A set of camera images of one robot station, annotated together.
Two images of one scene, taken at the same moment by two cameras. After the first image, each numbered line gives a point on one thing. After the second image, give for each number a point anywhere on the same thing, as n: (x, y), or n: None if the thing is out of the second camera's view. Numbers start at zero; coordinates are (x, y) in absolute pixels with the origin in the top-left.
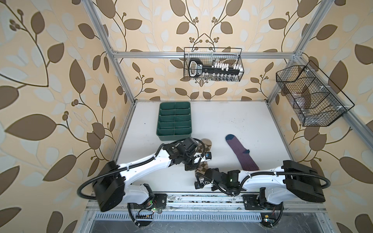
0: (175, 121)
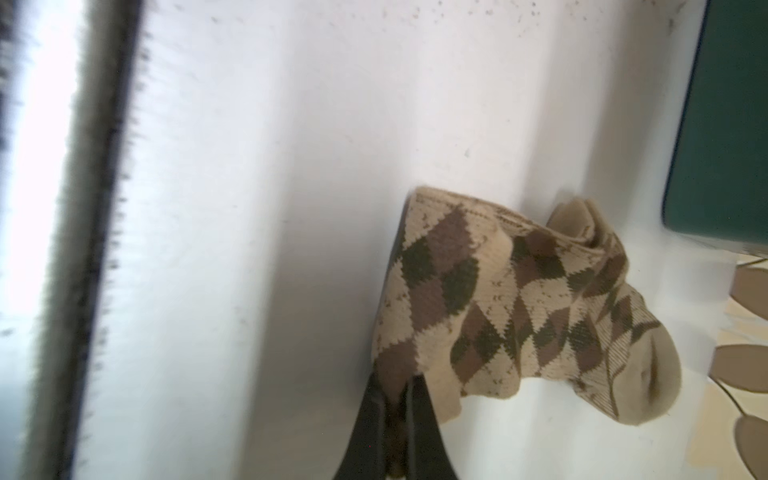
0: (716, 180)
